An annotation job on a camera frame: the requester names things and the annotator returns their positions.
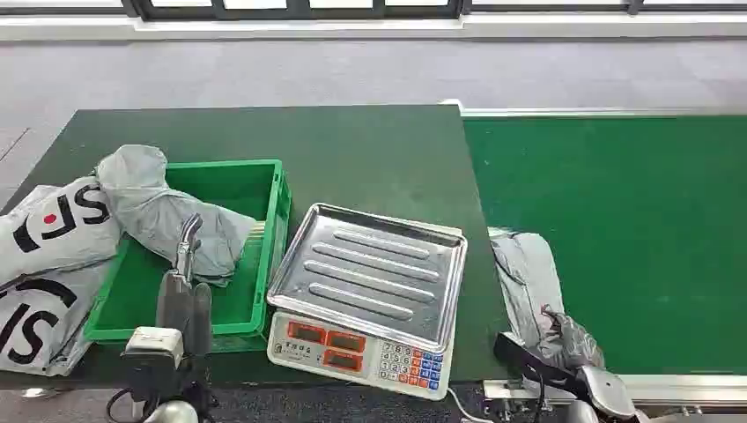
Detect green plastic crate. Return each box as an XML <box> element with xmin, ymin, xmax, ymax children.
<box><xmin>84</xmin><ymin>159</ymin><xmax>292</xmax><ymax>345</ymax></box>

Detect plain grey parcel bag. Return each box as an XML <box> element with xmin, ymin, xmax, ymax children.
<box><xmin>94</xmin><ymin>145</ymin><xmax>258</xmax><ymax>288</ymax></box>

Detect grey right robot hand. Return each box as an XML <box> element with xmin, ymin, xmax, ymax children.
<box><xmin>492</xmin><ymin>331</ymin><xmax>639</xmax><ymax>420</ymax></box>

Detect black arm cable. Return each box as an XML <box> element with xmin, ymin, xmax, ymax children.
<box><xmin>105</xmin><ymin>387</ymin><xmax>154</xmax><ymax>423</ymax></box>

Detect white scale cable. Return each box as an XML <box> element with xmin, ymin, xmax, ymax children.
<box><xmin>446</xmin><ymin>387</ymin><xmax>494</xmax><ymax>423</ymax></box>

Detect steel scale pan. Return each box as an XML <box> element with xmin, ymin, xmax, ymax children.
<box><xmin>266</xmin><ymin>203</ymin><xmax>470</xmax><ymax>355</ymax></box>

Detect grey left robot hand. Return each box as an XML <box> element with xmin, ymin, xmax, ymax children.
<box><xmin>155</xmin><ymin>212</ymin><xmax>213</xmax><ymax>359</ymax></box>

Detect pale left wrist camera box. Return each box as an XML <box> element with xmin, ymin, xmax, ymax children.
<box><xmin>121</xmin><ymin>326</ymin><xmax>186</xmax><ymax>370</ymax></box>

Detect white electronic weighing scale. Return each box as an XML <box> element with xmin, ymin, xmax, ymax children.
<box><xmin>265</xmin><ymin>308</ymin><xmax>456</xmax><ymax>402</ymax></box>

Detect grey parcel bag, red dot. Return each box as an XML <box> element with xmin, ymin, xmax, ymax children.
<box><xmin>0</xmin><ymin>176</ymin><xmax>123</xmax><ymax>292</ymax></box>

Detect green conveyor belt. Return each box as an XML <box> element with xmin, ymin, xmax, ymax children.
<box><xmin>441</xmin><ymin>99</ymin><xmax>747</xmax><ymax>423</ymax></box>

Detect grey parcel bag, black letters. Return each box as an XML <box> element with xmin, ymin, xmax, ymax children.
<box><xmin>0</xmin><ymin>260</ymin><xmax>120</xmax><ymax>378</ymax></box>

